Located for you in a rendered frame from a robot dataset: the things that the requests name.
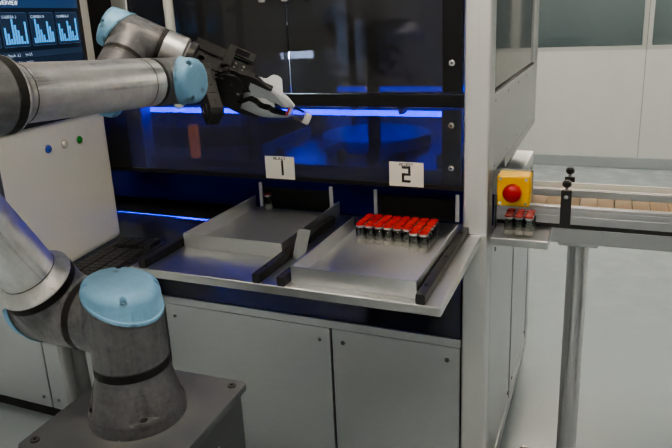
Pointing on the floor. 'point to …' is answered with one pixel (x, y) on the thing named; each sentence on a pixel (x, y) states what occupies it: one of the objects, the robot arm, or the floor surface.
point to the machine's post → (478, 184)
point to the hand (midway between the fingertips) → (284, 110)
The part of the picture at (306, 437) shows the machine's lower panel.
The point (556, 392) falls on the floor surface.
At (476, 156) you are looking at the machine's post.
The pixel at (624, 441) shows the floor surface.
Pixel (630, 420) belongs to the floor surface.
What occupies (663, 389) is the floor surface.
